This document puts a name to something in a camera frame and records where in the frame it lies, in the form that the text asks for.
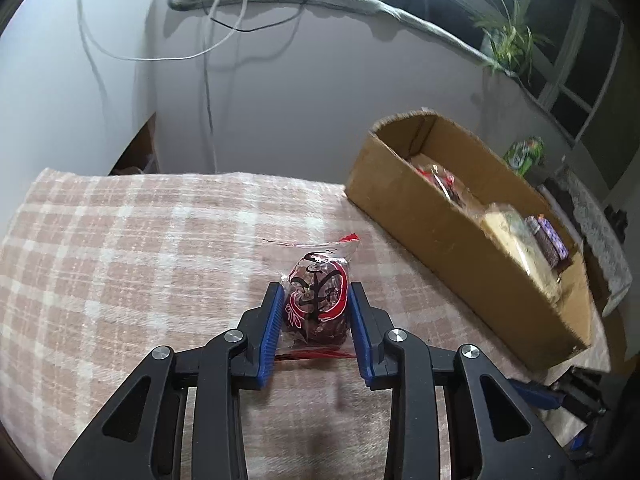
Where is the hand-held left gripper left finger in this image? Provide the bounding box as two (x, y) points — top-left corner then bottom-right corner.
(52, 281), (284, 480)

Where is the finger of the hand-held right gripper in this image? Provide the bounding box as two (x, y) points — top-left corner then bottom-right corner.
(509, 366), (610, 417)
(567, 424), (597, 462)

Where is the spider plant in pot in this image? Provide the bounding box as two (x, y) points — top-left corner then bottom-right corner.
(471, 0), (554, 89)

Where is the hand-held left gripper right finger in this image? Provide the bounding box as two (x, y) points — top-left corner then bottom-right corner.
(348, 281), (581, 480)

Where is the red patterned dark snack packet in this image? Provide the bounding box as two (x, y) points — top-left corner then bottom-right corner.
(264, 232), (362, 362)

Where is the black cable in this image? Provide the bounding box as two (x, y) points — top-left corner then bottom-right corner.
(210, 0), (332, 34)

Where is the white window frame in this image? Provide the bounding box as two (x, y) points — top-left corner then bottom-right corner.
(350, 0), (627, 147)

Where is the sliced bread packet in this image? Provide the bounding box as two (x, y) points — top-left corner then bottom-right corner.
(479, 202), (567, 307)

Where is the green drink carton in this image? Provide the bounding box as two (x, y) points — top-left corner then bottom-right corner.
(502, 136), (546, 177)

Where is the purple chocolate bar packet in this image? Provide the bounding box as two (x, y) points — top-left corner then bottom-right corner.
(524, 214), (572, 267)

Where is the cardboard box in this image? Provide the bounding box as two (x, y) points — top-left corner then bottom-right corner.
(345, 108), (599, 372)

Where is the white cable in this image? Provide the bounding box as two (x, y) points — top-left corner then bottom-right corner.
(75, 0), (249, 62)

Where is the pink plaid blanket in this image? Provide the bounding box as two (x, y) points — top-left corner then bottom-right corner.
(0, 167), (617, 480)

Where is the white lace cloth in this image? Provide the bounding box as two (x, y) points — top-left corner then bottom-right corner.
(564, 167), (634, 319)

